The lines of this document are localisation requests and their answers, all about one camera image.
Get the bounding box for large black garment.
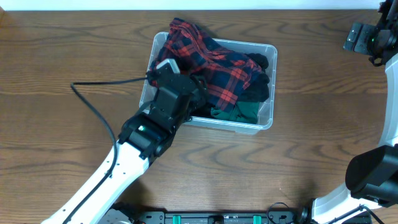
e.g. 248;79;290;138
190;103;217;119

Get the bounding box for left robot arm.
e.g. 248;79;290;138
44;65;208;223

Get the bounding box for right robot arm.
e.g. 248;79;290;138
297;0;397;223

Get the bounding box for dark green shirt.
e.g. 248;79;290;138
210;101;259;124

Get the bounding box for clear plastic storage bin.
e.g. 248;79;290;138
139;32;278;135

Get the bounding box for red plaid flannel shirt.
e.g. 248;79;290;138
149;18;263;113

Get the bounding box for black garment with band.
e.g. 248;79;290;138
238;53;270;103

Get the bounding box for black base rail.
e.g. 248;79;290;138
105;203;373;224

